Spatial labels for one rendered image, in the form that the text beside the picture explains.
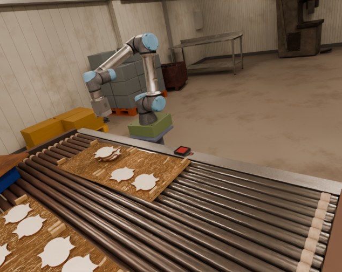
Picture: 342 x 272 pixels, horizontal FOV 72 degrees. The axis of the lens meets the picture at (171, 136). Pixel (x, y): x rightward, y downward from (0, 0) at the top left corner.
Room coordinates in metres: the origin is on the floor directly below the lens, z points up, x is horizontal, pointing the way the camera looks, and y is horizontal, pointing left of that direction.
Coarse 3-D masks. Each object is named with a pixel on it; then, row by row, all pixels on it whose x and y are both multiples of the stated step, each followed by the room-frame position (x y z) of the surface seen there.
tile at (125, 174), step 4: (124, 168) 1.16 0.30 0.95; (112, 172) 1.15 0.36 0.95; (116, 172) 1.14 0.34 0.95; (120, 172) 1.13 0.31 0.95; (124, 172) 1.12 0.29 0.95; (128, 172) 1.11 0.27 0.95; (132, 172) 1.11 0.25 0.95; (112, 176) 1.10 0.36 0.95; (116, 176) 1.10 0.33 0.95; (120, 176) 1.09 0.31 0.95; (124, 176) 1.08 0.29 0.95; (128, 176) 1.07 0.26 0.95; (132, 176) 1.07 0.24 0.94; (116, 180) 1.07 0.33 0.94; (120, 180) 1.05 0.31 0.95; (124, 180) 1.05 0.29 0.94
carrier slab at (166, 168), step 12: (132, 156) 1.31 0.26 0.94; (144, 156) 1.28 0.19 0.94; (156, 156) 1.25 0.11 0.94; (168, 156) 1.22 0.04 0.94; (120, 168) 1.19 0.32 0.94; (132, 168) 1.16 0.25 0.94; (144, 168) 1.14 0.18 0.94; (156, 168) 1.11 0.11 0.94; (168, 168) 1.09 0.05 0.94; (180, 168) 1.06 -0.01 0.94; (96, 180) 1.12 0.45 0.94; (108, 180) 1.09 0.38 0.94; (132, 180) 1.04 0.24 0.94; (168, 180) 0.98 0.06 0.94; (132, 192) 0.94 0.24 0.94; (144, 192) 0.92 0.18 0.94
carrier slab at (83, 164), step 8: (96, 144) 1.62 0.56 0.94; (104, 144) 1.59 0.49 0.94; (80, 152) 1.53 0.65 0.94; (88, 152) 1.51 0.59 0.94; (120, 152) 1.40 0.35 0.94; (72, 160) 1.43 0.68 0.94; (80, 160) 1.40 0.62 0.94; (88, 160) 1.38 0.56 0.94; (96, 160) 1.36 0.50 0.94; (112, 160) 1.31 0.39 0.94; (120, 160) 1.29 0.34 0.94; (64, 168) 1.34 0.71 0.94; (72, 168) 1.32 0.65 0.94; (80, 168) 1.29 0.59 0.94; (88, 168) 1.27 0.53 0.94; (96, 168) 1.25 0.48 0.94; (104, 168) 1.23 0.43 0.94; (80, 176) 1.22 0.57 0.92; (88, 176) 1.18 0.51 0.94
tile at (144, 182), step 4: (140, 176) 1.05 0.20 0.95; (144, 176) 1.04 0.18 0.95; (148, 176) 1.03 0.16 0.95; (152, 176) 1.02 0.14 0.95; (136, 180) 1.02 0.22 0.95; (140, 180) 1.01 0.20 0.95; (144, 180) 1.01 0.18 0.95; (148, 180) 1.00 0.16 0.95; (152, 180) 0.99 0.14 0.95; (156, 180) 0.98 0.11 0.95; (132, 184) 1.00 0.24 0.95; (136, 184) 0.99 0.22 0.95; (140, 184) 0.98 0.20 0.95; (144, 184) 0.97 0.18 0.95; (148, 184) 0.97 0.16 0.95; (152, 184) 0.96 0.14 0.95; (136, 188) 0.95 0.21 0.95; (140, 188) 0.95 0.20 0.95; (144, 188) 0.94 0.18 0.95; (148, 188) 0.93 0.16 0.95; (152, 188) 0.93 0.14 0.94
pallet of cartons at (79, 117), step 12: (84, 108) 4.67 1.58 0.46; (48, 120) 4.34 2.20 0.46; (60, 120) 4.23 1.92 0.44; (72, 120) 4.01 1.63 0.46; (84, 120) 4.07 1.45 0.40; (96, 120) 4.23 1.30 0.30; (24, 132) 3.93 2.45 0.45; (36, 132) 3.88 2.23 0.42; (48, 132) 4.02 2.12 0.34; (60, 132) 4.16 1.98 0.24; (36, 144) 3.82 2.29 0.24
